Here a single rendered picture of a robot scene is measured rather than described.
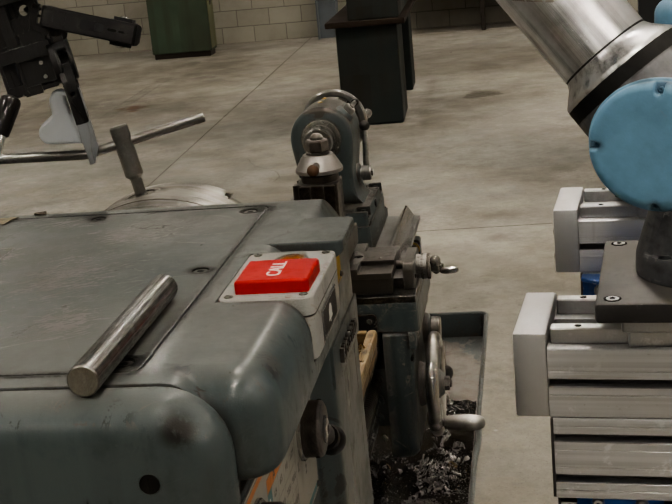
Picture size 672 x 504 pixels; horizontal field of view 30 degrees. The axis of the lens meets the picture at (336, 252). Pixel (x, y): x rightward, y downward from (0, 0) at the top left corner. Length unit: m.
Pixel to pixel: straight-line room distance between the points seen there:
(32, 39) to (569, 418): 0.73
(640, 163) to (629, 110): 0.05
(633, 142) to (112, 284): 0.45
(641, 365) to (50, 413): 0.64
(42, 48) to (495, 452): 2.45
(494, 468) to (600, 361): 2.31
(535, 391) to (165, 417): 0.57
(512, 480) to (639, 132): 2.48
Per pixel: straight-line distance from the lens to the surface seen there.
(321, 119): 2.60
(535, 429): 3.80
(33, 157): 1.50
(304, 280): 0.98
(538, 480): 3.49
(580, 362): 1.27
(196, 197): 1.47
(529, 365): 1.28
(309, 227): 1.18
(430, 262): 2.10
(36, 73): 1.47
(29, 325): 0.99
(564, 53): 1.11
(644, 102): 1.07
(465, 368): 2.78
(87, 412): 0.82
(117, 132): 1.49
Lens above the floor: 1.54
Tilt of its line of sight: 15 degrees down
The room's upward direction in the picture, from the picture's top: 5 degrees counter-clockwise
